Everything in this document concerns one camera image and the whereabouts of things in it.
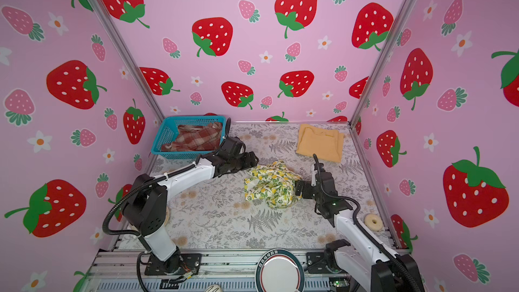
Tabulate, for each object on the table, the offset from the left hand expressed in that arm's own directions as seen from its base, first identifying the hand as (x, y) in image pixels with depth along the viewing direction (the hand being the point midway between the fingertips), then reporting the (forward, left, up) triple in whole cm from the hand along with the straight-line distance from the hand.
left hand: (255, 161), depth 90 cm
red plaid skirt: (+19, +36, -7) cm, 42 cm away
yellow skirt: (+20, -38, -12) cm, 45 cm away
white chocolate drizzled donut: (-46, +12, -10) cm, 48 cm away
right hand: (-9, -22, -3) cm, 24 cm away
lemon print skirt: (-8, -8, -6) cm, 13 cm away
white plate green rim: (-40, -11, -12) cm, 43 cm away
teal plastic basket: (+24, +50, -7) cm, 56 cm away
